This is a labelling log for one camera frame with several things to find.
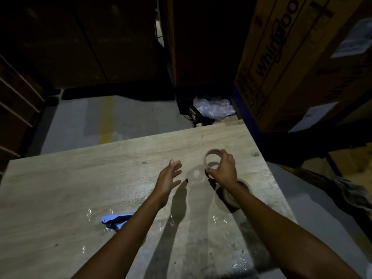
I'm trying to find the clear packing tape roll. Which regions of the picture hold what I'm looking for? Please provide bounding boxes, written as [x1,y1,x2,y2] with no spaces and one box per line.
[215,179,253,213]

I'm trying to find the cardboard tape core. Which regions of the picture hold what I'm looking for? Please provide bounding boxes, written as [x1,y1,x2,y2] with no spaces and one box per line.
[203,148,226,169]

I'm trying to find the person's right hand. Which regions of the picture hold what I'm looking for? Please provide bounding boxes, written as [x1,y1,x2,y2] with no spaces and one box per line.
[205,149,239,191]

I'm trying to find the grey crumpled cloth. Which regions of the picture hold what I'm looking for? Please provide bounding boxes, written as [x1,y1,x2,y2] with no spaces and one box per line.
[325,174,372,215]

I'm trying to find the crumpled clear plastic wrap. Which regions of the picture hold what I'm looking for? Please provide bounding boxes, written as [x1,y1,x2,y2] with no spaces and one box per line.
[193,96,236,119]

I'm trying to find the blue tape dispenser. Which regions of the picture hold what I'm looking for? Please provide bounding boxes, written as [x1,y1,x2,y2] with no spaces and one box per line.
[101,214,134,232]

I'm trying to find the person's right forearm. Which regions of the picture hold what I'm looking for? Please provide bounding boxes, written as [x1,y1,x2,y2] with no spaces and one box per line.
[225,181,362,279]

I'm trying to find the dark brown cardboard box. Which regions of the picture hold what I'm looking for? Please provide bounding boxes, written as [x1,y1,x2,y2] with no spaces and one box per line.
[0,0,108,90]
[74,0,160,84]

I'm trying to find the white printed paper label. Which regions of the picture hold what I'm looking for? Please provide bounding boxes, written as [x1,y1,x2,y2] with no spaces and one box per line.
[331,17,372,59]

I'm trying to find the brown cardboard box white straps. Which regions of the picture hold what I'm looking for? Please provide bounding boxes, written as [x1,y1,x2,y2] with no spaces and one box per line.
[0,53,46,172]

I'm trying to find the large printed cardboard box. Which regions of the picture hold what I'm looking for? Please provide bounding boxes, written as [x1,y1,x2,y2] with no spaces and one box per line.
[234,0,372,133]

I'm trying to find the person's left hand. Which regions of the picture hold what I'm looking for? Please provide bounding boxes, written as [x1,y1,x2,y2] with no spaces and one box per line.
[151,159,183,208]

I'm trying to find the blue metal rack post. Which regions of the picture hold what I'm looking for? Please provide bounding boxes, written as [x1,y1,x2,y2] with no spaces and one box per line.
[231,87,262,137]

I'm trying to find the person's left forearm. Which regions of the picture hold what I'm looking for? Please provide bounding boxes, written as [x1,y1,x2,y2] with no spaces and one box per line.
[71,197,166,279]

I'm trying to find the tall dark cardboard box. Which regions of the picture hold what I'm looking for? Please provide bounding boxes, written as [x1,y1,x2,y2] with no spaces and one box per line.
[161,0,259,88]

